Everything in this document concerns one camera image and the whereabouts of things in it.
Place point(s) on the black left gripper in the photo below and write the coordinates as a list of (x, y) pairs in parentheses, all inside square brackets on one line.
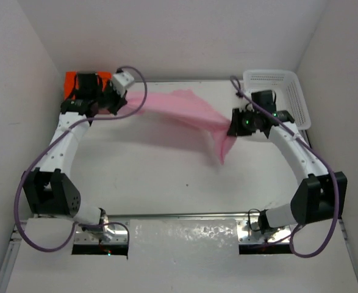
[(118, 101)]

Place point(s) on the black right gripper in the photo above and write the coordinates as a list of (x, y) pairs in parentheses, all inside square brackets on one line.
[(236, 129)]

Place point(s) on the orange t-shirt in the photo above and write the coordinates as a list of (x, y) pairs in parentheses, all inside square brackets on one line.
[(85, 84)]

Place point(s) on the light pink t-shirt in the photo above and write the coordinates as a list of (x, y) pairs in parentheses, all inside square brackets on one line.
[(188, 108)]

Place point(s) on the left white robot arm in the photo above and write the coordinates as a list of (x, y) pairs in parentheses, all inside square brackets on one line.
[(48, 187)]

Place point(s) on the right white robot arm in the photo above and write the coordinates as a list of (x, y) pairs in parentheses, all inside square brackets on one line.
[(320, 195)]

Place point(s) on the white plastic basket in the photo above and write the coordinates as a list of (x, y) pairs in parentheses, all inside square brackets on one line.
[(289, 94)]

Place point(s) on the white front cover panel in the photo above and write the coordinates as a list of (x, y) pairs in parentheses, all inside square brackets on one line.
[(183, 256)]

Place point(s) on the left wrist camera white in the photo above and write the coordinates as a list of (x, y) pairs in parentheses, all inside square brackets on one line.
[(122, 81)]

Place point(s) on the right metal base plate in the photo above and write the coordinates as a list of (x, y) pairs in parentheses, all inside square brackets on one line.
[(253, 242)]

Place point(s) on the metal base plate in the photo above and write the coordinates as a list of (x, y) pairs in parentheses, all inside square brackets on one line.
[(110, 240), (253, 242)]

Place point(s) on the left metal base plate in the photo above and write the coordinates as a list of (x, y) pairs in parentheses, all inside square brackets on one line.
[(110, 240)]

